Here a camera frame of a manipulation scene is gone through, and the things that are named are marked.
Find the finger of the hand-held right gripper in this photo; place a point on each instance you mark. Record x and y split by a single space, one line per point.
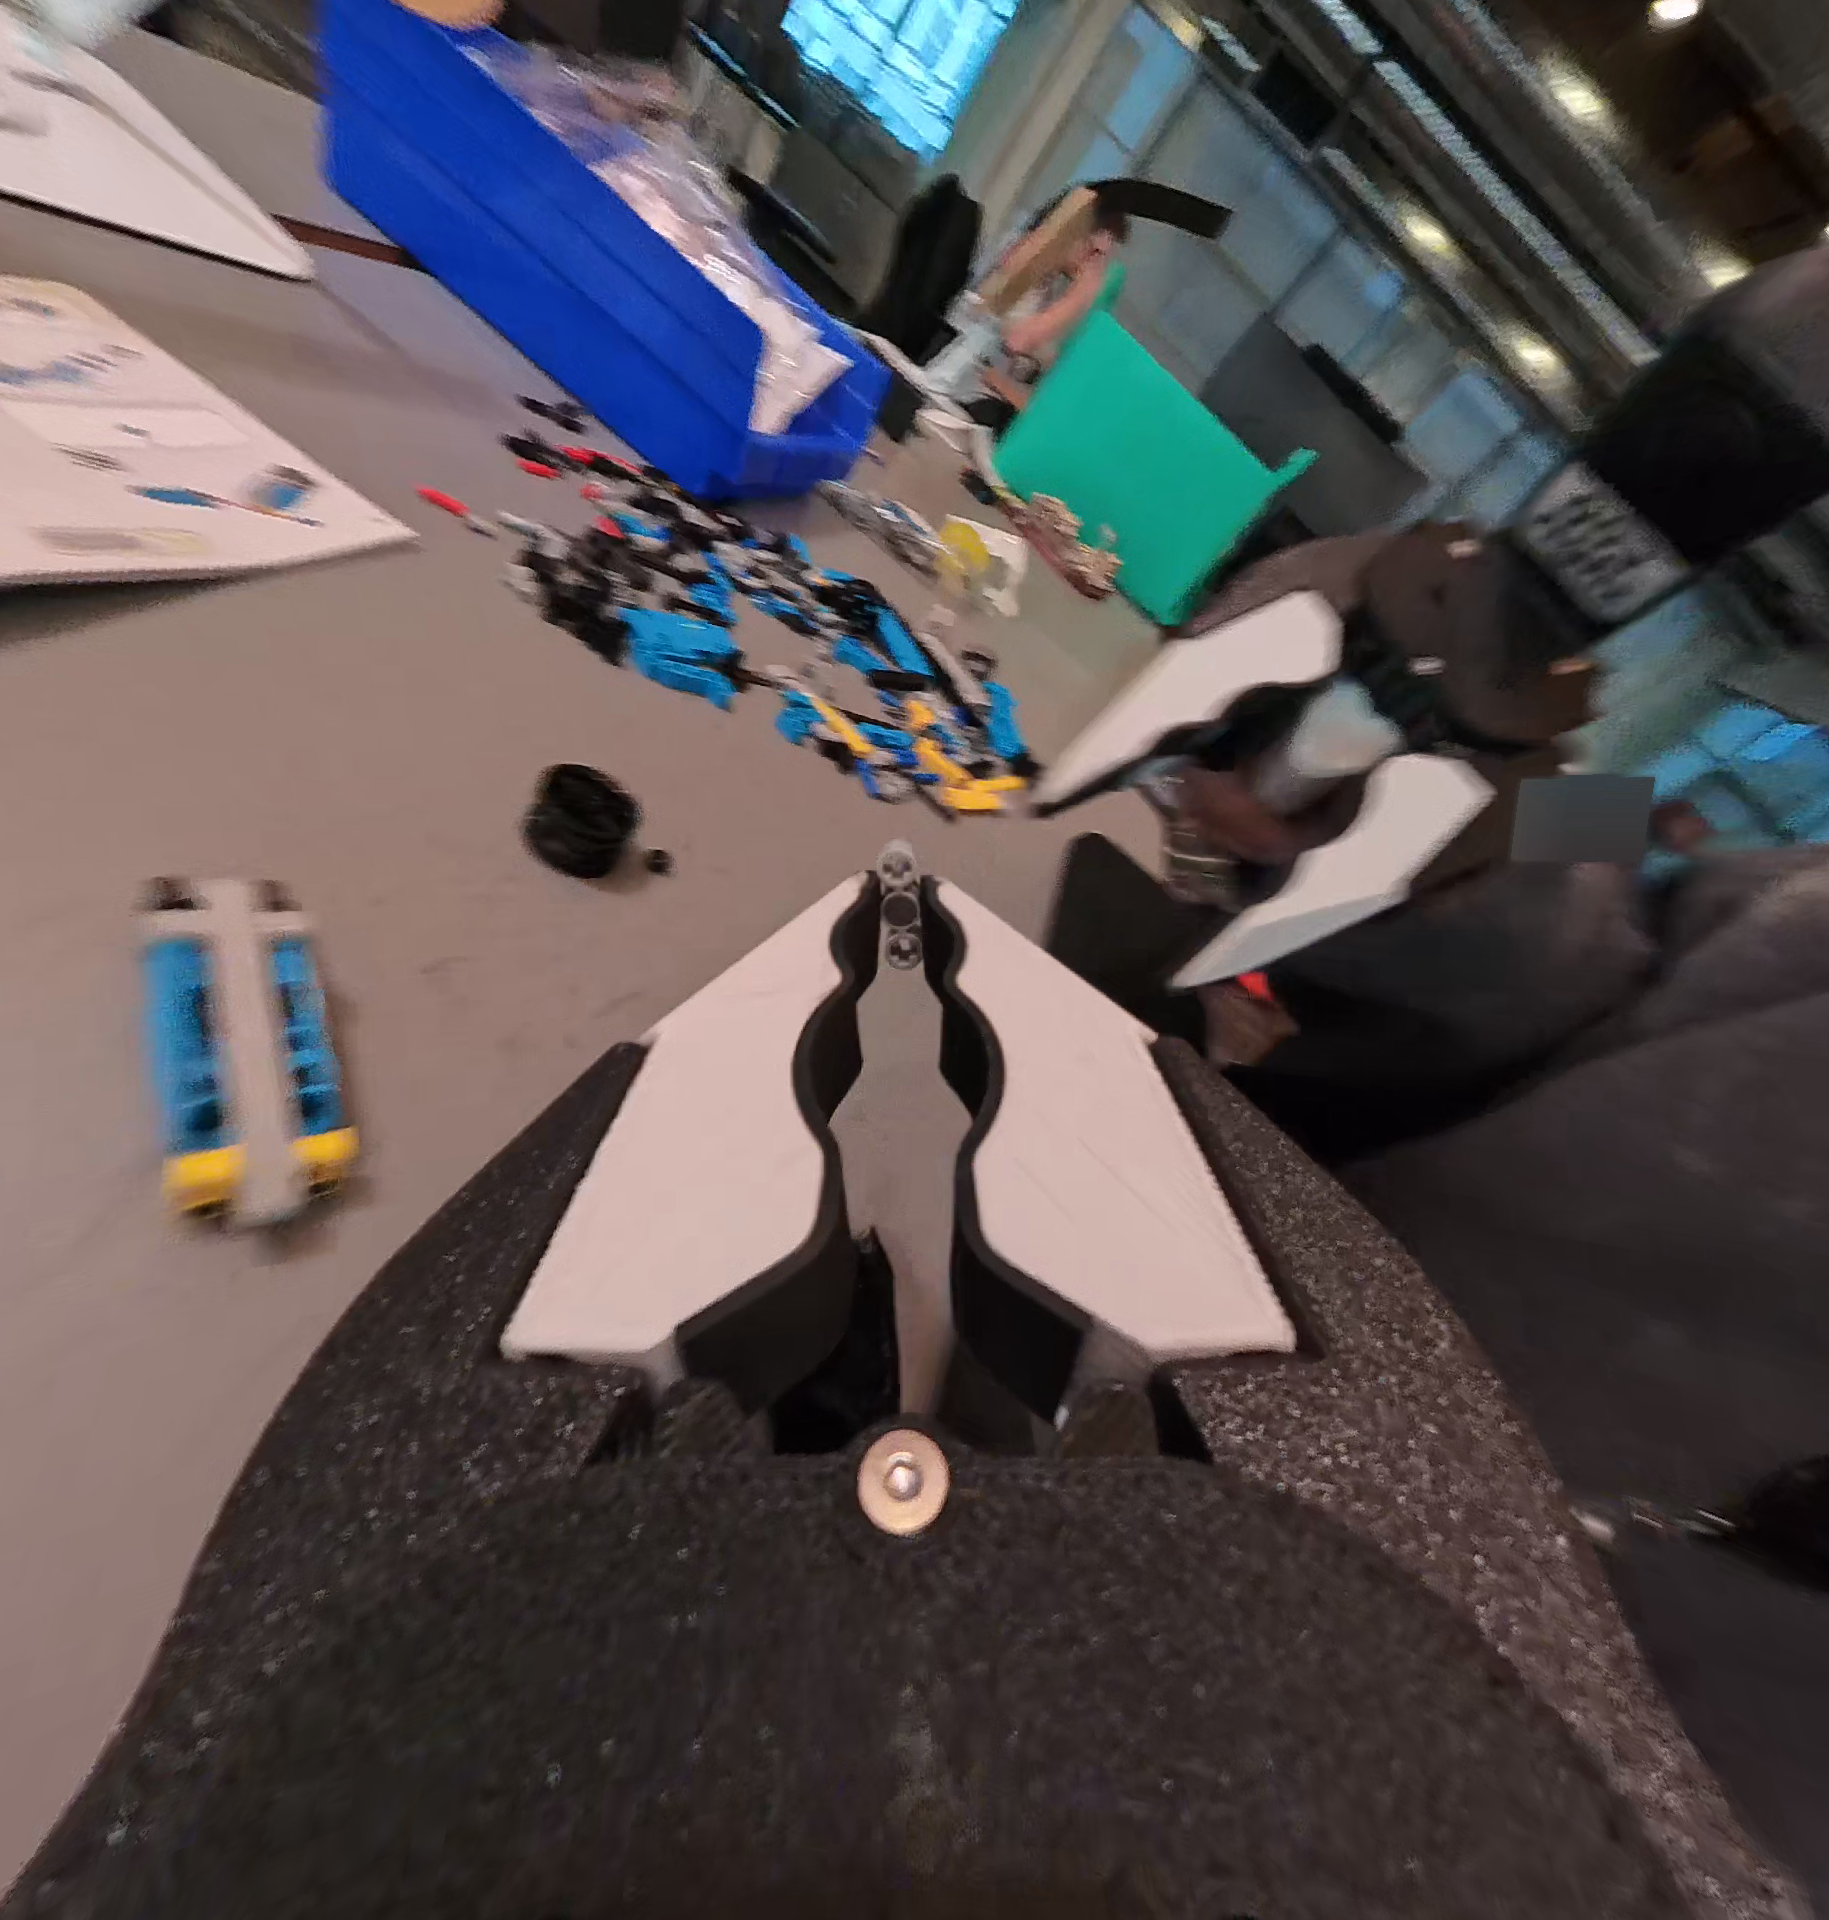
1199 699
1342 871

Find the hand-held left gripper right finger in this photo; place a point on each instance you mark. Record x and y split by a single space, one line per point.
1125 1184

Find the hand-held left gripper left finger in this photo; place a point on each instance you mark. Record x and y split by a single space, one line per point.
689 1184

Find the grey triple connector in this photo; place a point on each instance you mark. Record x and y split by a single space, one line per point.
901 908

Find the black spoked wheel rim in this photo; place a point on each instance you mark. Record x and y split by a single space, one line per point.
579 820

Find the pile of toy brick parts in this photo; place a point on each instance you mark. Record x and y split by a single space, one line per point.
796 631

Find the blue grey brick assembly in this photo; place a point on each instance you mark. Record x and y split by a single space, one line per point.
247 1043

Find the grey desk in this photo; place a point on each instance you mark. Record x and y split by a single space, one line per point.
179 751

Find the green sheet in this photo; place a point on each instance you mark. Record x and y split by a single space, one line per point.
1139 451

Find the yellow round object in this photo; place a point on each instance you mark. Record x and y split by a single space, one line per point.
967 551

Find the clear bag with parts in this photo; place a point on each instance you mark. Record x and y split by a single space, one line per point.
915 533

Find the tilted wooden board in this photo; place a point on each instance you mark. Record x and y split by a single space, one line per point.
1050 241

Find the black jacket on chair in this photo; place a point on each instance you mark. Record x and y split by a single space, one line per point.
930 262

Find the person's torso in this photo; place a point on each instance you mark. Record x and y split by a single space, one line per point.
1680 1275

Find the clear plastic bag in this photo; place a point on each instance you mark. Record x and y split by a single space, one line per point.
705 194

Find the blue storage bin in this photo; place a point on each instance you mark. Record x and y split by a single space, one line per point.
585 285

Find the instruction booklet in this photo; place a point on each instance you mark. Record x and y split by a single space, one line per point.
135 434

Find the white laptop stand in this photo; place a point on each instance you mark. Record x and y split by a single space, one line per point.
89 134

